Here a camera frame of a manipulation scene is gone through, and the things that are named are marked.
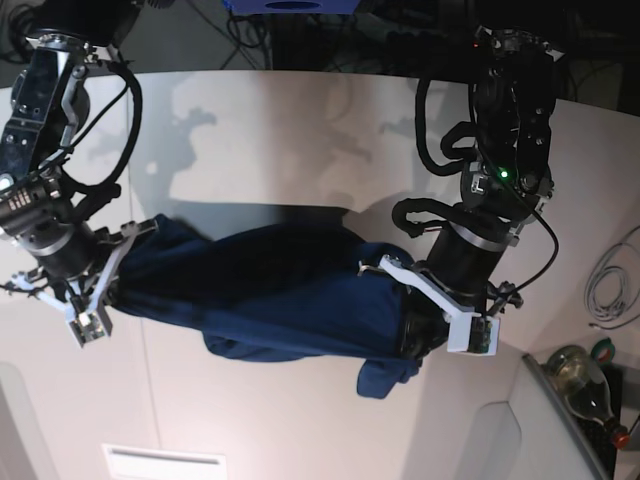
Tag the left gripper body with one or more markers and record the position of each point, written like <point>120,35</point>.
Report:
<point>461,261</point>

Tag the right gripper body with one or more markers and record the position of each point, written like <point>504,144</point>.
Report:
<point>70,257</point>

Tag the dark blue t-shirt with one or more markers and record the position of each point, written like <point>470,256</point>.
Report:
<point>282,293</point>

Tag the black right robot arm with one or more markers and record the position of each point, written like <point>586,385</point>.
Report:
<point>43,209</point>

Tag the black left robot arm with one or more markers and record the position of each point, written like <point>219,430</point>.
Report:
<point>501,156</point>

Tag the clear plastic bottle red cap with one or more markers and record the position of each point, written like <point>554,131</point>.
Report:
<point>585,390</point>

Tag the green tape roll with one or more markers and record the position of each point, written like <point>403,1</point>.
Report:
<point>603,352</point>

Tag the blue box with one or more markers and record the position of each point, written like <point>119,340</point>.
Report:
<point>249,7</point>

